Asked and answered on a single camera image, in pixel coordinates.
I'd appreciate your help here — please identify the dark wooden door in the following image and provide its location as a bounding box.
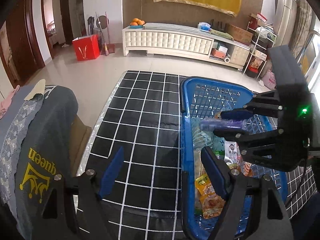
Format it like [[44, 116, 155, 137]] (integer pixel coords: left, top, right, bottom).
[[1, 0, 45, 87]]

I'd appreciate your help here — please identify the beige curtain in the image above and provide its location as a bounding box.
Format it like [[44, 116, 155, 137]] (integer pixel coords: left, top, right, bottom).
[[289, 0, 313, 57]]

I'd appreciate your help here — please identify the pink tote bag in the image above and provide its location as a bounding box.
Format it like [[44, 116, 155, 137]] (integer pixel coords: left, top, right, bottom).
[[261, 70, 276, 90]]

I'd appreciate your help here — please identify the cardboard box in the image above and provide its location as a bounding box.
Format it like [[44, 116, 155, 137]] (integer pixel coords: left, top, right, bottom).
[[225, 23, 253, 46]]

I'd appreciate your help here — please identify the orange yellow snack packet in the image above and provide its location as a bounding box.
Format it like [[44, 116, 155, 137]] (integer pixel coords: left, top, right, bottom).
[[195, 173, 225, 219]]

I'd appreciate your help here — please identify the tall standing air conditioner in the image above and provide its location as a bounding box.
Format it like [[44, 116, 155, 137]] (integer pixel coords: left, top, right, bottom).
[[273, 0, 297, 47]]

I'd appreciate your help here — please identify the blue plastic basket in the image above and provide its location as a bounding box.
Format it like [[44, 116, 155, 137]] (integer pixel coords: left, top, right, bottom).
[[180, 77, 293, 239]]

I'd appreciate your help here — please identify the plate of oranges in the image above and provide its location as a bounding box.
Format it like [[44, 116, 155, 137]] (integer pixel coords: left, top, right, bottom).
[[130, 18, 145, 29]]

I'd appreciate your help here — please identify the grey queen shirt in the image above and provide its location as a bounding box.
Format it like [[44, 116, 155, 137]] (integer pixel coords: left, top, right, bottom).
[[1, 79, 78, 239]]

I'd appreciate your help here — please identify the green-sealed cracker pack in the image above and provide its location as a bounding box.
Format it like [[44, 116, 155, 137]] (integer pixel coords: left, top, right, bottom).
[[194, 148, 208, 215]]

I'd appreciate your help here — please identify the cream TV cabinet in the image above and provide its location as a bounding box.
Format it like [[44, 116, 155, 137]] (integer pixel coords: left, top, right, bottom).
[[122, 23, 251, 70]]

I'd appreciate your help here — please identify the white metal shelf rack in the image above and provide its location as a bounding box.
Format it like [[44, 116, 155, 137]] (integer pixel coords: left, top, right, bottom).
[[244, 13, 277, 79]]

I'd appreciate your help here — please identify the blue tissue box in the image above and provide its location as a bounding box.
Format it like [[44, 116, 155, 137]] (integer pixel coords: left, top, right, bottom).
[[197, 22, 211, 32]]

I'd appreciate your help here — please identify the purple blue tissue pack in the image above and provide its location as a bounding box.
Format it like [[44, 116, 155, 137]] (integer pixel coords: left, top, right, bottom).
[[200, 118, 246, 132]]

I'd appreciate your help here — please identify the teal net snack pack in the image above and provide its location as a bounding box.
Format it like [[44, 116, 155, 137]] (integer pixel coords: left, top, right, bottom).
[[190, 117, 214, 150]]

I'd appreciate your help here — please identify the red yellow snack pouch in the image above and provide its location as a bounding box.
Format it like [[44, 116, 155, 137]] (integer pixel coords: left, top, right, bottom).
[[224, 141, 253, 177]]

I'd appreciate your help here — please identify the black white grid tablecloth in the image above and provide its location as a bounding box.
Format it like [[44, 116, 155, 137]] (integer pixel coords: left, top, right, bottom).
[[75, 70, 317, 240]]

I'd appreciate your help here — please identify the red paper bag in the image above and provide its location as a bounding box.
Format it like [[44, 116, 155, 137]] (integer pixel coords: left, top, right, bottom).
[[72, 34, 100, 61]]

